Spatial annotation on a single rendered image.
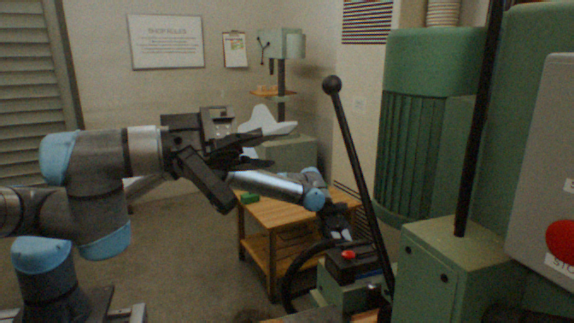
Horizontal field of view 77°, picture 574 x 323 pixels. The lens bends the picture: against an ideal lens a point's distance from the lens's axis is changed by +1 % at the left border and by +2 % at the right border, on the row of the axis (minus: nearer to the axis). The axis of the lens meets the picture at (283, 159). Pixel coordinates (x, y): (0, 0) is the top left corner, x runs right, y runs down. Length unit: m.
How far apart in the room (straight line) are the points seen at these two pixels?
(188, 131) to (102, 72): 2.86
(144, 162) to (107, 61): 2.90
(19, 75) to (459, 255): 3.28
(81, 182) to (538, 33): 0.54
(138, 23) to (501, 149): 3.21
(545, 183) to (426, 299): 0.17
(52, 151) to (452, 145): 0.52
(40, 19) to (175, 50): 0.99
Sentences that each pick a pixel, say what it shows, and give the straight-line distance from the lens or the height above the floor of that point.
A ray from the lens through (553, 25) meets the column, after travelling 0.39.
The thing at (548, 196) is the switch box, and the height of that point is 1.38.
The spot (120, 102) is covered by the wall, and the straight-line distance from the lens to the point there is 3.46.
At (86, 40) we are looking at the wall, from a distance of 3.41.
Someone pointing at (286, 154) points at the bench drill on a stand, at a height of 0.62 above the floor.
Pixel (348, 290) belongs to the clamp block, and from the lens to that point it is 0.87.
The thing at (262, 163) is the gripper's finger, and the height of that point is 1.28.
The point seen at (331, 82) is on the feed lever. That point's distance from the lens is 0.61.
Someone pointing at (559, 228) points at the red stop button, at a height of 1.37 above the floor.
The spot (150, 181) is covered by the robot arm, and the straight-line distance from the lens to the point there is 1.09.
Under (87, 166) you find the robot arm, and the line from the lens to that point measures 0.55.
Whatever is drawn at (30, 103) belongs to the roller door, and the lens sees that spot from 3.44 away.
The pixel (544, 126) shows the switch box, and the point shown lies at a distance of 0.32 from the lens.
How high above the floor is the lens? 1.49
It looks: 18 degrees down
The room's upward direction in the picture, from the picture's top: straight up
